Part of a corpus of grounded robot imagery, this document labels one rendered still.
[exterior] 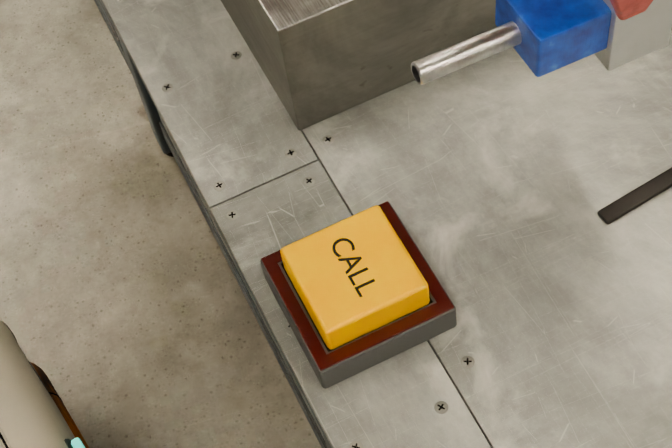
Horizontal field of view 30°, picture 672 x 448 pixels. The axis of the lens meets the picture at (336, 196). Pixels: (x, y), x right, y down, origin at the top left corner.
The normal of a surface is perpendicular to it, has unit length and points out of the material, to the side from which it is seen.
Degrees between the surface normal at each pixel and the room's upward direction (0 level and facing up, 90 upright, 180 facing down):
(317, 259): 0
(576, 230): 0
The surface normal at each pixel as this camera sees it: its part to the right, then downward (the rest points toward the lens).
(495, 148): -0.11, -0.58
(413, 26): 0.43, 0.71
